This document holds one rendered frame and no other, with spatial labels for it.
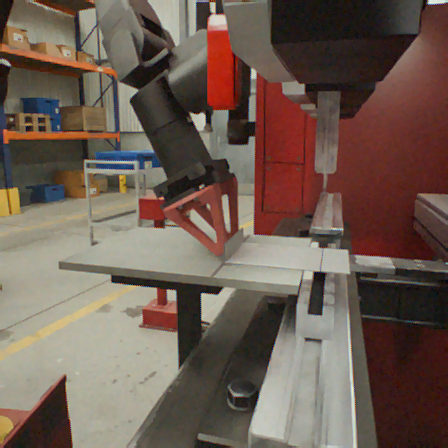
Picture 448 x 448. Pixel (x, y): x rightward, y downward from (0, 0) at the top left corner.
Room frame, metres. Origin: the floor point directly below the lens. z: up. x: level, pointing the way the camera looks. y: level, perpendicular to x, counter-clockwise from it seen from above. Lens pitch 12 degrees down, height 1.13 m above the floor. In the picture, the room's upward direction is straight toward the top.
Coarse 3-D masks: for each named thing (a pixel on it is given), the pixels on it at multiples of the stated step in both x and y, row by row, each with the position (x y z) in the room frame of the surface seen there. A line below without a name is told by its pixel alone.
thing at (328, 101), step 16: (320, 96) 0.38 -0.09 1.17; (336, 96) 0.37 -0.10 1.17; (320, 112) 0.38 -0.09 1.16; (336, 112) 0.37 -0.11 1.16; (320, 128) 0.38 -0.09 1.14; (336, 128) 0.37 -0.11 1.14; (320, 144) 0.38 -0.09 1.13; (336, 144) 0.37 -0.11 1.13; (320, 160) 0.38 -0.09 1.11; (336, 160) 0.37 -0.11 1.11
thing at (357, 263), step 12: (360, 264) 0.39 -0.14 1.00; (372, 264) 0.39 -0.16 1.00; (384, 264) 0.39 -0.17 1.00; (396, 264) 0.39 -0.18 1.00; (408, 264) 0.39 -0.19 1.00; (420, 264) 0.39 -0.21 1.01; (432, 264) 0.39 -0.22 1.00; (444, 264) 0.39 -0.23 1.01; (420, 276) 0.37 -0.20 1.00; (432, 276) 0.37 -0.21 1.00; (444, 276) 0.36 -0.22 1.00
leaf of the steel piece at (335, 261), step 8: (328, 248) 0.46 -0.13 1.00; (328, 256) 0.42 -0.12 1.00; (336, 256) 0.42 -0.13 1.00; (344, 256) 0.42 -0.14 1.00; (328, 264) 0.40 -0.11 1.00; (336, 264) 0.40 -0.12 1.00; (344, 264) 0.40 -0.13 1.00; (328, 272) 0.37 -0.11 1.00; (336, 272) 0.37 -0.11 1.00; (344, 272) 0.37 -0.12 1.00
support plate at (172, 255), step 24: (120, 240) 0.50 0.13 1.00; (144, 240) 0.50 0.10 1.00; (168, 240) 0.50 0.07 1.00; (192, 240) 0.50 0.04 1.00; (216, 240) 0.50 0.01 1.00; (264, 240) 0.50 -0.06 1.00; (288, 240) 0.50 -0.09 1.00; (72, 264) 0.41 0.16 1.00; (96, 264) 0.40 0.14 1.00; (120, 264) 0.40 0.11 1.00; (144, 264) 0.40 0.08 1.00; (168, 264) 0.40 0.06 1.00; (192, 264) 0.40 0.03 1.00; (216, 264) 0.40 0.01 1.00; (240, 288) 0.36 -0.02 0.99; (264, 288) 0.35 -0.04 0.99; (288, 288) 0.34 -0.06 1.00
